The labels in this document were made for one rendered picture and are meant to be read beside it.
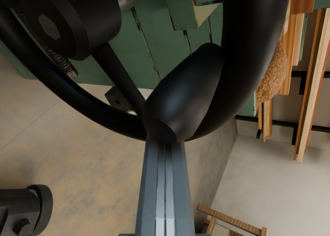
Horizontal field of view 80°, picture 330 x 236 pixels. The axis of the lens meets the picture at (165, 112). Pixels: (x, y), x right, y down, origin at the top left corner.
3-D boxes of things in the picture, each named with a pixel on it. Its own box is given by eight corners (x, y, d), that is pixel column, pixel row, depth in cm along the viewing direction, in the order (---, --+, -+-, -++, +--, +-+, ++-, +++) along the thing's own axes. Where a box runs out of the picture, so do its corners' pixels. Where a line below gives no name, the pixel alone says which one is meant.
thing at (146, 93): (102, 95, 52) (124, 98, 47) (130, 69, 59) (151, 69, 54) (117, 118, 57) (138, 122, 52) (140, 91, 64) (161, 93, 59)
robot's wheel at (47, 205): (40, 176, 92) (20, 218, 90) (28, 176, 88) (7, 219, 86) (60, 198, 81) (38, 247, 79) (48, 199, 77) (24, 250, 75)
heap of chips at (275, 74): (255, 69, 31) (282, 70, 29) (271, 30, 39) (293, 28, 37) (256, 111, 37) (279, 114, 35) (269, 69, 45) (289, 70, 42)
